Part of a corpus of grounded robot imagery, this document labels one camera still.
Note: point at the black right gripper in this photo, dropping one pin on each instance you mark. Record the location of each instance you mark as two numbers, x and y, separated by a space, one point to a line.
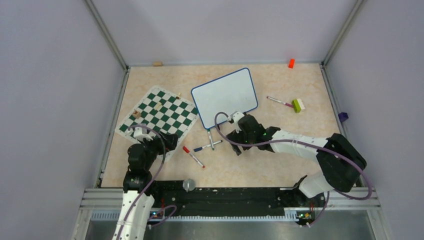
236 135

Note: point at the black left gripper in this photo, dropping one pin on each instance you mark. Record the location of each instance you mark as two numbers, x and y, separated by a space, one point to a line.
171 140

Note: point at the blue marker pen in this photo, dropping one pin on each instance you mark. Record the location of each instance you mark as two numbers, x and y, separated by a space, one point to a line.
207 146

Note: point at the blue framed whiteboard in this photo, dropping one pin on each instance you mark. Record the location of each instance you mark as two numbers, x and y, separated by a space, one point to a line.
233 92

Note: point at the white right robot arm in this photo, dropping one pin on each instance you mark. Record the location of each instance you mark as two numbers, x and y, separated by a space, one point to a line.
340 163

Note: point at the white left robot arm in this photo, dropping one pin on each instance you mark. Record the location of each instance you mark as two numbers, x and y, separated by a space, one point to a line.
136 204

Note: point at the red cap marker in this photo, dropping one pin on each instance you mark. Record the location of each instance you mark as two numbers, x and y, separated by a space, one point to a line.
193 157

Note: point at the green white chessboard mat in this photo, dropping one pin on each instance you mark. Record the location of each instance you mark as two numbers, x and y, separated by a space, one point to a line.
177 116

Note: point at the light wooden chess piece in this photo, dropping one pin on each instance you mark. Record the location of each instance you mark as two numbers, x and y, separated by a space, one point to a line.
158 106

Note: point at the green cap marker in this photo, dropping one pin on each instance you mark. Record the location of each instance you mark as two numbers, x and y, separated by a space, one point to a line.
210 139

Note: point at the brown wooden chess piece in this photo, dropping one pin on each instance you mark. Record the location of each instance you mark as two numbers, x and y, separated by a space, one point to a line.
136 114

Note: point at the grey round knob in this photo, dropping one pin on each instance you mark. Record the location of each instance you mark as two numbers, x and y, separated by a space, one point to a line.
189 185

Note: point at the purple cap marker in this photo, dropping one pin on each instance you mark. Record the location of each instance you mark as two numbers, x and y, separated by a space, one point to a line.
279 101

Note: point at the green white toy brick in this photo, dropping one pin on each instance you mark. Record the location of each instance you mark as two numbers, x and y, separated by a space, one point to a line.
298 105

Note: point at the wooden cork piece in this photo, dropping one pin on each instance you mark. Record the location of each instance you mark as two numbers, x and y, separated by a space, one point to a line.
157 64

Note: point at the orange toy block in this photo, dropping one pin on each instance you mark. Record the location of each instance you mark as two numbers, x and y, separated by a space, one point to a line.
291 63

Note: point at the purple toy block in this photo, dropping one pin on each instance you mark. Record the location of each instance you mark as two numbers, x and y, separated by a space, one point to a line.
343 116

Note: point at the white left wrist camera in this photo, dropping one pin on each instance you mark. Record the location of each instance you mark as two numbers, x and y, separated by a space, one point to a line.
139 133

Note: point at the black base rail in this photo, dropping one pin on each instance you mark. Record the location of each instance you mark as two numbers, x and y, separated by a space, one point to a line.
230 201

